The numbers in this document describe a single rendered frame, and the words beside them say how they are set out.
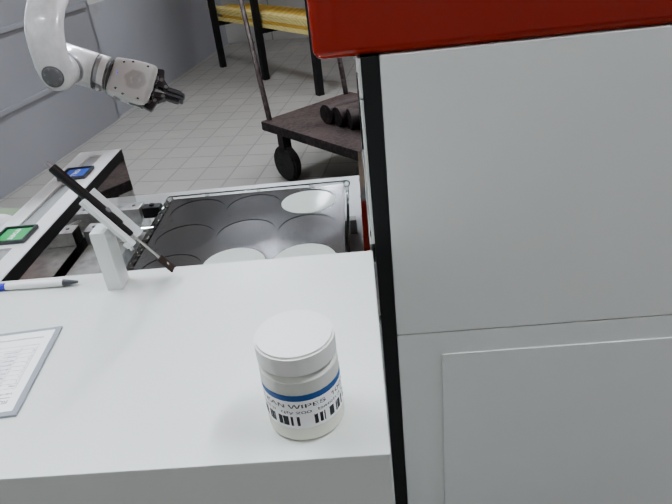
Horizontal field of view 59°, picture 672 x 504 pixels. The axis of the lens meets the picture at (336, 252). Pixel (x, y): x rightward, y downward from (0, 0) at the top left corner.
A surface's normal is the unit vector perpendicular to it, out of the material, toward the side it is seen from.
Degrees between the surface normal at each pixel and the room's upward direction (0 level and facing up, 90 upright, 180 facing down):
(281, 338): 0
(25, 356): 0
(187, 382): 0
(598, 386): 90
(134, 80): 56
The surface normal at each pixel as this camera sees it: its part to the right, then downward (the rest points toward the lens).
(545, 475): -0.01, 0.50
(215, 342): -0.10, -0.86
